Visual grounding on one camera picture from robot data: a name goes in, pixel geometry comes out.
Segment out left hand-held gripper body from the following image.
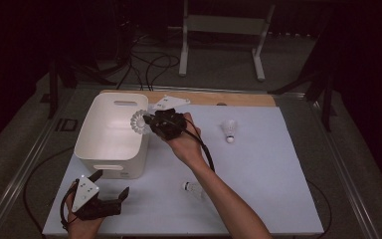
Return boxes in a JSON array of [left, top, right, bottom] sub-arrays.
[[71, 175, 123, 222]]

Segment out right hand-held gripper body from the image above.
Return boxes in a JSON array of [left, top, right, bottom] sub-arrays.
[[150, 95, 191, 141]]

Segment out white shuttlecock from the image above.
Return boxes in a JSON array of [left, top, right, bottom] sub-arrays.
[[129, 109, 153, 135], [181, 180, 208, 201], [221, 119, 238, 144]]

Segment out white plastic storage bin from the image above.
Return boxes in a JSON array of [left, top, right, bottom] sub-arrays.
[[74, 92, 151, 180]]

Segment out person's left hand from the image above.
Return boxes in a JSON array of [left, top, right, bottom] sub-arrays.
[[65, 190, 105, 239]]

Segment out person's right hand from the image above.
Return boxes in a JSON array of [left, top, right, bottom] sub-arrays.
[[165, 112, 207, 168]]

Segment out black stand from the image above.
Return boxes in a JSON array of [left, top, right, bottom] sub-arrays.
[[268, 19, 337, 132], [48, 59, 117, 120]]

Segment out white metal stand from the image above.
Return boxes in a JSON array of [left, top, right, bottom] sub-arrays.
[[167, 0, 277, 83]]

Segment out dark curtain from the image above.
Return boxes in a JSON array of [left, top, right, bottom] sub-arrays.
[[0, 0, 53, 158], [331, 0, 382, 208]]

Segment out black floor cable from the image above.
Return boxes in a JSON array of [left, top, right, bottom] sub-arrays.
[[115, 33, 144, 92], [144, 53, 181, 92]]

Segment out right hand-held gripper cable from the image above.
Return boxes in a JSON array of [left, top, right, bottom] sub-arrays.
[[178, 119, 332, 238]]

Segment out hand-held gripper cable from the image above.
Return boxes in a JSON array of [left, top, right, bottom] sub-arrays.
[[22, 145, 80, 235], [178, 119, 332, 238]]

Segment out left hand-held gripper cable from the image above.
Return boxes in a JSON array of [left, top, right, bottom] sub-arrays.
[[22, 145, 80, 235]]

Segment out metal floor frame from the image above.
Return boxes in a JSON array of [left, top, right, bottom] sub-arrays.
[[0, 84, 381, 239]]

